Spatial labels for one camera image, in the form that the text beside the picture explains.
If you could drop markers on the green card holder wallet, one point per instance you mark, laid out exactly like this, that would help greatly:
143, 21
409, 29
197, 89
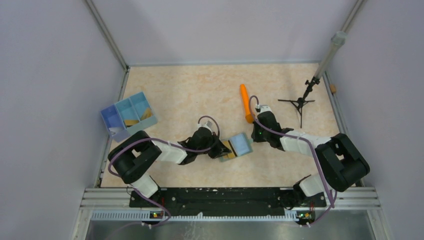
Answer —
241, 144

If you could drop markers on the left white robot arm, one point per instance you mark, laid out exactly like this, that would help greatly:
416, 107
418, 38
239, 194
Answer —
132, 159

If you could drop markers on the gold card in box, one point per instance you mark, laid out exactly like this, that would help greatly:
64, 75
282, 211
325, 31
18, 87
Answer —
130, 122

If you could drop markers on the small orange block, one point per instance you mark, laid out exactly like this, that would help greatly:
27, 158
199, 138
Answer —
332, 88

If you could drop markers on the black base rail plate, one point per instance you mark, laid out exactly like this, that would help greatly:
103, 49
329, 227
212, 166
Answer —
228, 201

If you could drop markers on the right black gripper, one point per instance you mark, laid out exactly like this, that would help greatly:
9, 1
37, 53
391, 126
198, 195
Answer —
256, 138

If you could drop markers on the white perforated cable tray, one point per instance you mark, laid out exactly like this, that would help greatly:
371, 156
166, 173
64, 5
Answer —
154, 216

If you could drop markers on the grey pole on tripod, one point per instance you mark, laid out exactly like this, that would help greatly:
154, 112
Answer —
336, 42

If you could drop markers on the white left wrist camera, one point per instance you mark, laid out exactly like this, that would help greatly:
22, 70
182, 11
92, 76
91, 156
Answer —
208, 125

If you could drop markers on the black tripod stand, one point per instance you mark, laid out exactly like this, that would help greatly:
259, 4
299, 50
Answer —
301, 101

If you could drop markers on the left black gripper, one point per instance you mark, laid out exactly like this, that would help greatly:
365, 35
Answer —
220, 149

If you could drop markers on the orange cylinder tube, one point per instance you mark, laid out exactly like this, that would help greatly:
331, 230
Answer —
245, 100

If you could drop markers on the blue three-compartment organizer box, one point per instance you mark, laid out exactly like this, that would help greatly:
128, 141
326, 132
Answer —
130, 108

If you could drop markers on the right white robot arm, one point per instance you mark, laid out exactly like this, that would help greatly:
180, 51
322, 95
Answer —
341, 163

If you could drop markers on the gold card in right compartment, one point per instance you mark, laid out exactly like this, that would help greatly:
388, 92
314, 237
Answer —
146, 114

